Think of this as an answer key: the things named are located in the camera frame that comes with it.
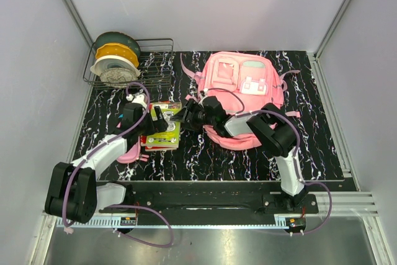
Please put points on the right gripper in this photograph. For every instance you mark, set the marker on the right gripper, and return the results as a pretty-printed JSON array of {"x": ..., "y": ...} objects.
[{"x": 190, "y": 125}]

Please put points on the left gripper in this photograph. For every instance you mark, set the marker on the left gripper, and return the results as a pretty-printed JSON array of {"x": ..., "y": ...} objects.
[{"x": 160, "y": 126}]

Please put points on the green comic book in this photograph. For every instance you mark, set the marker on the green comic book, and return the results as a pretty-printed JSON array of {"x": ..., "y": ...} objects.
[{"x": 164, "y": 131}]

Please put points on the pink school backpack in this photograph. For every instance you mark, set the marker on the pink school backpack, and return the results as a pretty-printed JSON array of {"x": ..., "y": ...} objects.
[{"x": 242, "y": 83}]

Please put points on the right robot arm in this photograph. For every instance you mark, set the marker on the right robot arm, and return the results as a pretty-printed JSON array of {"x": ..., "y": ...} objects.
[{"x": 273, "y": 129}]

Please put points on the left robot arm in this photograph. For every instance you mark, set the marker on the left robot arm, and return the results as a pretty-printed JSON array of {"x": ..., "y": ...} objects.
[{"x": 73, "y": 193}]

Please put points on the red treehouse book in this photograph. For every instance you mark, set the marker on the red treehouse book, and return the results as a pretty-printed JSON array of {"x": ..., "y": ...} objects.
[{"x": 161, "y": 147}]

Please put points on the pink blue pencil case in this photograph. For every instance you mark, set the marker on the pink blue pencil case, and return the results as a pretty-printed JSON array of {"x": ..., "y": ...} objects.
[{"x": 132, "y": 138}]

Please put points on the speckled beige plate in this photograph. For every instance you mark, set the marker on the speckled beige plate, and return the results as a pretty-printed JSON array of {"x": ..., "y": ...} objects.
[{"x": 118, "y": 77}]

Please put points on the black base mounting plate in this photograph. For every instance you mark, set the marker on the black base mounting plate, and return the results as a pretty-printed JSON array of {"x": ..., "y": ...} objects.
[{"x": 254, "y": 201}]

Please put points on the white blue-rimmed plate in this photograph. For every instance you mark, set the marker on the white blue-rimmed plate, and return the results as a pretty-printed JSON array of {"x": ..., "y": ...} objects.
[{"x": 112, "y": 61}]

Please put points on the yellow plate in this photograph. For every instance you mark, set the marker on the yellow plate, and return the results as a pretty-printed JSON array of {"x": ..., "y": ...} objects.
[{"x": 118, "y": 49}]

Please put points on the dark green plate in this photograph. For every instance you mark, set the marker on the dark green plate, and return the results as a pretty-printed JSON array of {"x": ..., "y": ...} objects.
[{"x": 118, "y": 37}]

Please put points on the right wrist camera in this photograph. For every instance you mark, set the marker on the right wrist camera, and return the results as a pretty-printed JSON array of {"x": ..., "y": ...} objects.
[{"x": 203, "y": 95}]

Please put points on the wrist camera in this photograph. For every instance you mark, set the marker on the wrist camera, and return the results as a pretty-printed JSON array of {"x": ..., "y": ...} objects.
[
  {"x": 140, "y": 99},
  {"x": 203, "y": 95}
]

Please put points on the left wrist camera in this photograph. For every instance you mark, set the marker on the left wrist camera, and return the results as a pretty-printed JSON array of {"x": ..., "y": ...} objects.
[{"x": 140, "y": 99}]

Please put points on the grey wire dish rack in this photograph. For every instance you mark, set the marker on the grey wire dish rack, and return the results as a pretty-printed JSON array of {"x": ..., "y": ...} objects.
[{"x": 155, "y": 64}]

